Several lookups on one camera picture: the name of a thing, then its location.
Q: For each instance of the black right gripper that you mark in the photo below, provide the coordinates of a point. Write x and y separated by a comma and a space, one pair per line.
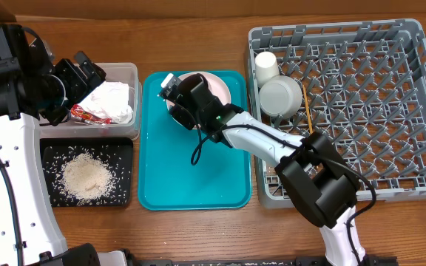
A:
185, 116

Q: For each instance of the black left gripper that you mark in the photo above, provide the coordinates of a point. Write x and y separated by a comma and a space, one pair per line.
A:
80, 85

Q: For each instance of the white napkin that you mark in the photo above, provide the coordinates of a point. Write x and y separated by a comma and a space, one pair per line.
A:
110, 100

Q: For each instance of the red sauce packet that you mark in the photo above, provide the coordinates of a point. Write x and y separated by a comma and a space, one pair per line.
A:
80, 115

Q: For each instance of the white cup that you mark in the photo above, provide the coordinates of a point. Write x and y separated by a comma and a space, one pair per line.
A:
266, 67

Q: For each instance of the grey white bowl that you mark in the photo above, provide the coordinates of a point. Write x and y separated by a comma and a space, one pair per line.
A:
281, 96

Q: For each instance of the white rice pile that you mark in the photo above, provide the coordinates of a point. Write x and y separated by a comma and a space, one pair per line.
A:
85, 177

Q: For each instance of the wooden chopstick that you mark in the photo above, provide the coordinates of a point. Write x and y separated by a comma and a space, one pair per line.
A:
307, 110

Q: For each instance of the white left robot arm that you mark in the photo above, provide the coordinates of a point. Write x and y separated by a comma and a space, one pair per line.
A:
33, 86

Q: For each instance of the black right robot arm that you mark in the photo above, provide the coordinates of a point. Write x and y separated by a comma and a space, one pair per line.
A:
316, 178

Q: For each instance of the grey dishwasher rack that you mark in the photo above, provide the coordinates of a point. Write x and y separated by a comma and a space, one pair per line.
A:
366, 88

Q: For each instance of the pink plate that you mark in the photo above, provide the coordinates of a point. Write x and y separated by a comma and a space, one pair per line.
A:
216, 85

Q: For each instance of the clear plastic bin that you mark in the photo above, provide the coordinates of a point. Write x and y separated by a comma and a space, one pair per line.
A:
115, 72

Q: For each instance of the teal serving tray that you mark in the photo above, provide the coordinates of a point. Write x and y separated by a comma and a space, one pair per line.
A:
167, 181

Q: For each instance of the black tray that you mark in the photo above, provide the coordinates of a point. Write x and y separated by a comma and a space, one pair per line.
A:
120, 184

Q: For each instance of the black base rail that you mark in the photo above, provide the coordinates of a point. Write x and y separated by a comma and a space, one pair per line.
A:
299, 261

